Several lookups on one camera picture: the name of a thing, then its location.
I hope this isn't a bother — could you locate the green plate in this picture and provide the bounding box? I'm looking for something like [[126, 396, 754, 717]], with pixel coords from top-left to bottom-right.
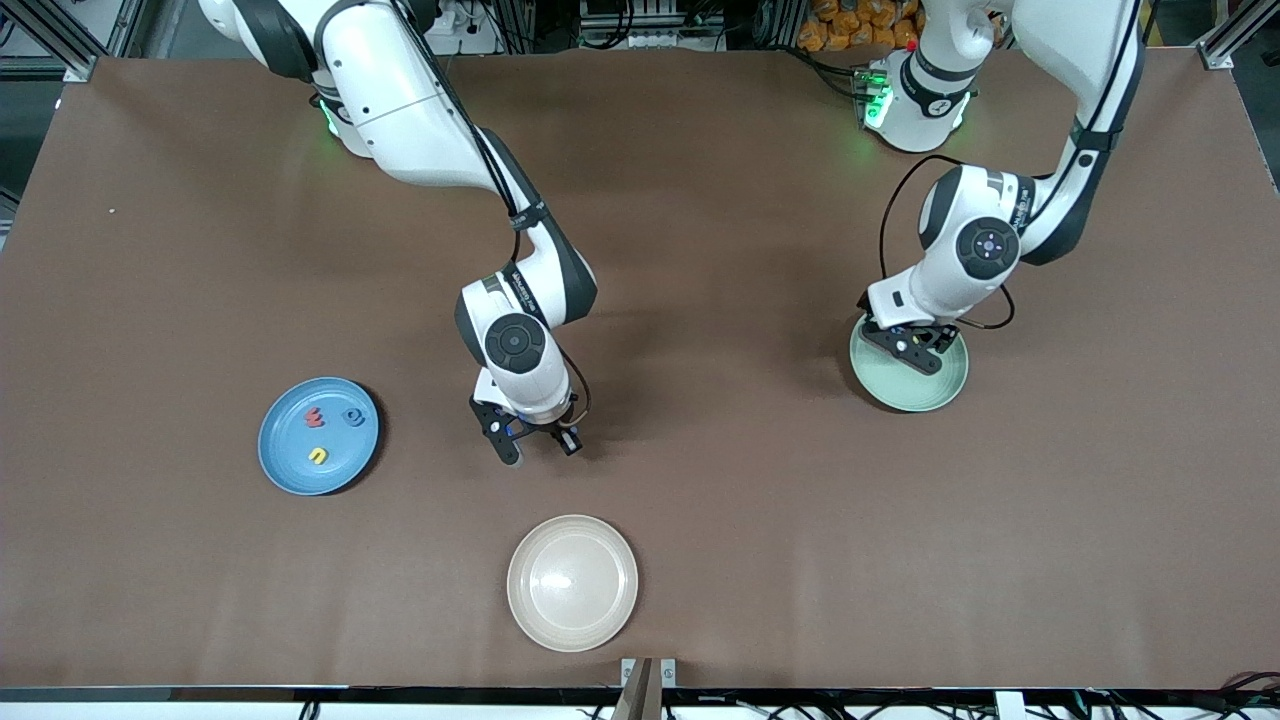
[[849, 315, 970, 413]]

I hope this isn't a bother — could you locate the beige plate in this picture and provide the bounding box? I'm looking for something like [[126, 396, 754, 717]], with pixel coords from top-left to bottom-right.
[[507, 514, 639, 653]]

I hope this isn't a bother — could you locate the blue plate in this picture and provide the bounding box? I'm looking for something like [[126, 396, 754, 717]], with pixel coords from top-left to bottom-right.
[[258, 377, 381, 497]]

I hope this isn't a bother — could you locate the brown table cover sheet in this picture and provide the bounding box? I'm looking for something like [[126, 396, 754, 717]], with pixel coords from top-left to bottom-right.
[[0, 48, 1280, 691]]

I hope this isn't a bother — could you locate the orange packets pile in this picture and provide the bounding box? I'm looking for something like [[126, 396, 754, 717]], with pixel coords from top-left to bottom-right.
[[798, 0, 923, 53]]

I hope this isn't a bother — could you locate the white power strip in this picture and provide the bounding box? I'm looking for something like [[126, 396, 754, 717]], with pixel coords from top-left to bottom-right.
[[425, 0, 501, 56]]

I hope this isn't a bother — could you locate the grey equipment rack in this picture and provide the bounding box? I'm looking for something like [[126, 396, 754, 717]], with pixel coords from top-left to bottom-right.
[[578, 0, 729, 53]]

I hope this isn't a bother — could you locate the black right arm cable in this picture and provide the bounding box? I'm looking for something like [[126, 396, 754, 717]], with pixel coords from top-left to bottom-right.
[[395, 0, 592, 426]]

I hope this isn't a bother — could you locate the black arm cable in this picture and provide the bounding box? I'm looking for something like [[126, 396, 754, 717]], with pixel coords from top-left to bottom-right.
[[395, 0, 592, 426], [878, 0, 1143, 331]]

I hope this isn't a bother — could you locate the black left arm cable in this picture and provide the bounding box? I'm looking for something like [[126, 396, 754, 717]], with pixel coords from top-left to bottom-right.
[[878, 0, 1143, 331]]

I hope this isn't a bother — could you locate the metal table edge bracket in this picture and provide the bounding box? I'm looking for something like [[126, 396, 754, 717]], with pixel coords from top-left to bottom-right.
[[620, 657, 678, 720]]

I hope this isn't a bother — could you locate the aluminium frame post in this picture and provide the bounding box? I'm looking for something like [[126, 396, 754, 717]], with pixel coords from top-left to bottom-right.
[[1195, 0, 1280, 71], [0, 0, 136, 83]]

